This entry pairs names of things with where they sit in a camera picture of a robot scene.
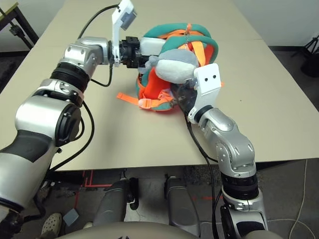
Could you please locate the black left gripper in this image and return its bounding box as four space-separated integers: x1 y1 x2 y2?
119 36 151 70

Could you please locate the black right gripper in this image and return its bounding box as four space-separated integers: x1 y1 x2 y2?
171 83 198 115

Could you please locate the white Unitree pencil case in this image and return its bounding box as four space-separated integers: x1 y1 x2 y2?
139 37 167 57

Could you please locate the teal and orange backpack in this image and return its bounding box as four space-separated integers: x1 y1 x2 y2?
117 22 225 114

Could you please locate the grey plush toy pendant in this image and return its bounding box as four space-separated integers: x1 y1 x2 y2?
144 48 199 84

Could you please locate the grey robot right leg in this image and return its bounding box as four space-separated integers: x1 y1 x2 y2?
164 175 201 237

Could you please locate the grey robot leg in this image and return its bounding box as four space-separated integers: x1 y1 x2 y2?
164 175 201 237
93 176 139 225

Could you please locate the grey robot left leg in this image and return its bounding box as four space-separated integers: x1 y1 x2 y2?
93 176 139 225

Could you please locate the black tripod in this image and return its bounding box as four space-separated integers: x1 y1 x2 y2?
296 36 319 77

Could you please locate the beige robot torso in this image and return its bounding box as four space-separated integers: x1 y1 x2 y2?
57 221 282 239

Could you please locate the grey square floor pedal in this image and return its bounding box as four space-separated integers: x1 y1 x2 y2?
62 208 80 226

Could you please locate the white perforated shoe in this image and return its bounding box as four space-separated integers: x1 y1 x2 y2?
41 212 63 236

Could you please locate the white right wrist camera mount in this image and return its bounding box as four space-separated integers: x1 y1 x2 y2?
187 63 223 124

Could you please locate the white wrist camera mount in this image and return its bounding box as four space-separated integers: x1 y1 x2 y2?
187 63 223 124
111 0 139 68

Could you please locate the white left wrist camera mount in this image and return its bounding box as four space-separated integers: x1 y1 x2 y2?
111 0 139 68

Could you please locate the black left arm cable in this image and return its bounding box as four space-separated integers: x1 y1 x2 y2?
48 3 120 172

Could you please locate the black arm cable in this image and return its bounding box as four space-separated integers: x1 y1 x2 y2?
48 3 120 172
184 116 225 239

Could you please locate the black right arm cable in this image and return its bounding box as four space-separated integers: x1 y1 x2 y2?
184 116 225 239

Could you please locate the black frame side desk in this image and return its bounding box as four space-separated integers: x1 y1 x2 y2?
0 0 39 50

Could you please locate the thin white floor cable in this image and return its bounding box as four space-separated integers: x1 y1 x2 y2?
290 159 319 239

